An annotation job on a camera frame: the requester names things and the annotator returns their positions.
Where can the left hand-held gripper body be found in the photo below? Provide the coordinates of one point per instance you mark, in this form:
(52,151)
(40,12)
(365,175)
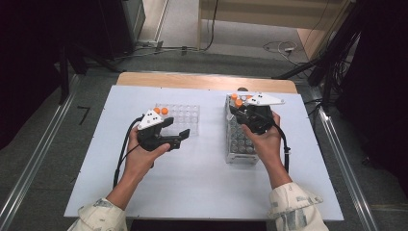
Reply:
(150,120)

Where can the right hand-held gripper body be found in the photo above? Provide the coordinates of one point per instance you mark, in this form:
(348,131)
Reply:
(263,99)

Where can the clear plastic tube rack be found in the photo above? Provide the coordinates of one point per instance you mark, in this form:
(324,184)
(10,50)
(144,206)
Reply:
(187,117)

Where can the metal tube rack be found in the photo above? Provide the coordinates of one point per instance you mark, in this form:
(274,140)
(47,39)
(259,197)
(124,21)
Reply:
(239,150)

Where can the person's left hand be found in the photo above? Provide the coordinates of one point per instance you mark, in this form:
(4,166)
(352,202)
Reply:
(138,160)

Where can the person's right hand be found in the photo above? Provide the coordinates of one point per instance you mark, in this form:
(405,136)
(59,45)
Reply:
(269,144)

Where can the power strip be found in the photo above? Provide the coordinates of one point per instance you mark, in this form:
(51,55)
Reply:
(149,43)

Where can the light wooden shelf unit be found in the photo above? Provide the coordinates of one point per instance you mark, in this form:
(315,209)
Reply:
(263,12)

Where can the black metal stand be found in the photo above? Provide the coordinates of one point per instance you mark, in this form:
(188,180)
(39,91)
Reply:
(64,77)

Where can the dark cabinet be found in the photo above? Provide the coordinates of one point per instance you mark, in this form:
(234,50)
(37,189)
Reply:
(118,29)

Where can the dark curtain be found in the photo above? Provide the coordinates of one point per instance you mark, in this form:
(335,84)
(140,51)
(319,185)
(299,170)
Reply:
(381,80)
(29,48)

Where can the aluminium floor rail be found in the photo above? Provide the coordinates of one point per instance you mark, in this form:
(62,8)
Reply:
(346,179)
(35,160)

